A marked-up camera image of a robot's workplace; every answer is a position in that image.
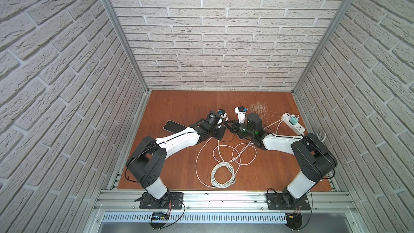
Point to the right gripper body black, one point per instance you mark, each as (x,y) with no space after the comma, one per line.
(236,129)

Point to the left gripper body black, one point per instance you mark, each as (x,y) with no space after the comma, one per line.
(220,128)

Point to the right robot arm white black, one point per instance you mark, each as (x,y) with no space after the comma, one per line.
(313,157)

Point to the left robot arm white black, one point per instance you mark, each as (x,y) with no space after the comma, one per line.
(147,161)

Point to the phone with grey case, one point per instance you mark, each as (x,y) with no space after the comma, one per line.
(173,127)

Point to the teal USB charger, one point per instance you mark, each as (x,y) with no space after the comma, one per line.
(293,120)

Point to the white power strip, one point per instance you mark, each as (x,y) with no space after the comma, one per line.
(298,128)

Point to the left controller board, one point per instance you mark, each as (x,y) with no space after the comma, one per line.
(160,217)

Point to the controller board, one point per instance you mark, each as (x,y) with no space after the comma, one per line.
(160,217)
(294,221)

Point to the right controller board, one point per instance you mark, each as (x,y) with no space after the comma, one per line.
(294,221)

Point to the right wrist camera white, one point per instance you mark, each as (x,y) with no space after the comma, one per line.
(241,112)

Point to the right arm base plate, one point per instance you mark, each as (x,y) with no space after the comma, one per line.
(285,202)

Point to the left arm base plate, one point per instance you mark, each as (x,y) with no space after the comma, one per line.
(171,200)

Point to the aluminium front rail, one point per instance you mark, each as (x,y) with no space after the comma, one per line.
(217,207)

